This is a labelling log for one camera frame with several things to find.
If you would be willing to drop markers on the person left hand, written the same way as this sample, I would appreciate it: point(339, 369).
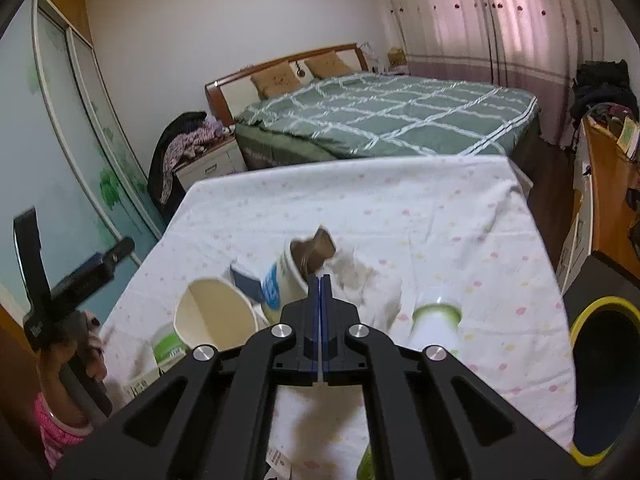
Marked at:
point(50, 362)

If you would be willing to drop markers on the brown cushion right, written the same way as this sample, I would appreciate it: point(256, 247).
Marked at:
point(328, 65)

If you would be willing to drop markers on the black hand-held gripper left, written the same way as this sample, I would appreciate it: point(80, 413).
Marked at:
point(54, 313)

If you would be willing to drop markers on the wooden desk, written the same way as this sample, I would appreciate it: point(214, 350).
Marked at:
point(611, 175)

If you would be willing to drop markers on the pink white curtain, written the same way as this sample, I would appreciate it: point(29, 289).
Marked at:
point(534, 45)

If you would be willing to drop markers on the brown cushion left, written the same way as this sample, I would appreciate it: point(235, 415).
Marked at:
point(275, 81)

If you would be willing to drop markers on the white bedside cabinet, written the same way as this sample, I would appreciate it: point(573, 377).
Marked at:
point(221, 160)

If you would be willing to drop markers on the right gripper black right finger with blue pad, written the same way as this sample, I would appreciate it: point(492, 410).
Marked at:
point(428, 415)

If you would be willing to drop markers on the dark clothes pile on cabinet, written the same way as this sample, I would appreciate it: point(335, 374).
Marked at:
point(183, 140)

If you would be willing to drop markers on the brown cushion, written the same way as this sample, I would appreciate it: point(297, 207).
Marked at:
point(275, 81)
point(328, 65)

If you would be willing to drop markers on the sliding door wardrobe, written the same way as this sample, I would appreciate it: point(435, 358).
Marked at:
point(64, 153)

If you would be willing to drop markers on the yellow rimmed blue trash bin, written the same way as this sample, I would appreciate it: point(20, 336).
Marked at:
point(605, 346)

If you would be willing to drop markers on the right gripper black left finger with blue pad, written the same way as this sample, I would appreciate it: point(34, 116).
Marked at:
point(209, 416)

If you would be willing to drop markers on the white coconut water bottle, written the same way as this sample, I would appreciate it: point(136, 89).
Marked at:
point(435, 321)

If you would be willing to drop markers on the white paper cup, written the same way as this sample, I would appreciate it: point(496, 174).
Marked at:
point(212, 311)

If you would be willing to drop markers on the white blue noodle cup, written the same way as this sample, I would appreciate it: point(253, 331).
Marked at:
point(286, 280)

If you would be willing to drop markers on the black clothes pile by curtain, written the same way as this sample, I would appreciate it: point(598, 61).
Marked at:
point(602, 82)

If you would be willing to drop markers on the green checked bed quilt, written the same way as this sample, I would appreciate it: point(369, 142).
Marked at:
point(371, 115)

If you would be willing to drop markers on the wooden bed headboard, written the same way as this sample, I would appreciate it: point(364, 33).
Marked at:
point(228, 96)

